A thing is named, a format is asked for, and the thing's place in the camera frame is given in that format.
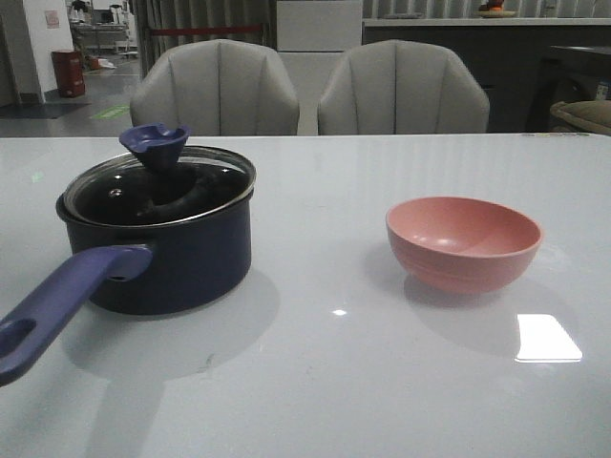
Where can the dark blue saucepan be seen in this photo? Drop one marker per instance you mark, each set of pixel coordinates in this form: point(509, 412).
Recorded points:
point(144, 270)

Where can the right grey chair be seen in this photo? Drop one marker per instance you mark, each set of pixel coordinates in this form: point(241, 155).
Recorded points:
point(396, 87)

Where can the grey chair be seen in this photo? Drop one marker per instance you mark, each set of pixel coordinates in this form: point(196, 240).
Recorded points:
point(219, 88)
point(396, 87)

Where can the wicker basket with cushion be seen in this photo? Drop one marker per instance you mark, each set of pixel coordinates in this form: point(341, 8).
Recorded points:
point(592, 116)

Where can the red bin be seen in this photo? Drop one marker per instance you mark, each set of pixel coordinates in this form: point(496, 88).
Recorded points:
point(68, 73)

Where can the pink bowl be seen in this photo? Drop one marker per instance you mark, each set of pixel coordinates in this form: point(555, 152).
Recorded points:
point(462, 245)

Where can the left grey chair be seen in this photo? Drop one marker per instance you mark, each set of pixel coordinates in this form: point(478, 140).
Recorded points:
point(219, 88)

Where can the dark counter with white top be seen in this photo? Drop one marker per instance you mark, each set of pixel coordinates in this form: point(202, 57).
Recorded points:
point(519, 62)

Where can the glass lid blue knob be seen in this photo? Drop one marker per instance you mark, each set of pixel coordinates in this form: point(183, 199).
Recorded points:
point(159, 181)

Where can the white cabinet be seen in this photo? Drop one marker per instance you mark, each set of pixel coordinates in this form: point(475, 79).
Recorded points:
point(311, 35)

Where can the fruit plate on counter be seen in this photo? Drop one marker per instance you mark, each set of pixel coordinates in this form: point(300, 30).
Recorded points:
point(494, 9)

